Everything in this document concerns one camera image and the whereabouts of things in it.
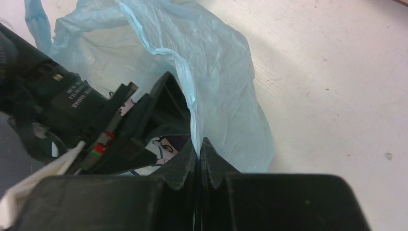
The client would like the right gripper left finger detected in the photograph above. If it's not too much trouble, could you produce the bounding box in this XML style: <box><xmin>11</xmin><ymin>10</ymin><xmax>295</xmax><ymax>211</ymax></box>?
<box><xmin>13</xmin><ymin>141</ymin><xmax>196</xmax><ymax>231</ymax></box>

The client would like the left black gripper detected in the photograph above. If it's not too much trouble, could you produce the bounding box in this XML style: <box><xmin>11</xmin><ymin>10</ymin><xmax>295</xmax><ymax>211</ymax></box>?
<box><xmin>0</xmin><ymin>25</ymin><xmax>157</xmax><ymax>175</ymax></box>

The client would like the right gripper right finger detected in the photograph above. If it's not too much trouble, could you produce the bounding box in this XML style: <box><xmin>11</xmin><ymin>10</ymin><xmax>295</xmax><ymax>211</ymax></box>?
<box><xmin>200</xmin><ymin>139</ymin><xmax>370</xmax><ymax>231</ymax></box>

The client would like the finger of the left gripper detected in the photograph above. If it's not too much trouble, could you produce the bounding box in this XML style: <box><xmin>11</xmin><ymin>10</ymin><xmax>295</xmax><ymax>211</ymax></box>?
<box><xmin>140</xmin><ymin>72</ymin><xmax>191</xmax><ymax>140</ymax></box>

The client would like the blue plastic grocery bag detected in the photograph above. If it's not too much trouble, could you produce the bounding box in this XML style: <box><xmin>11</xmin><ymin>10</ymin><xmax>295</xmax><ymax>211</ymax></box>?
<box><xmin>25</xmin><ymin>0</ymin><xmax>274</xmax><ymax>173</ymax></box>

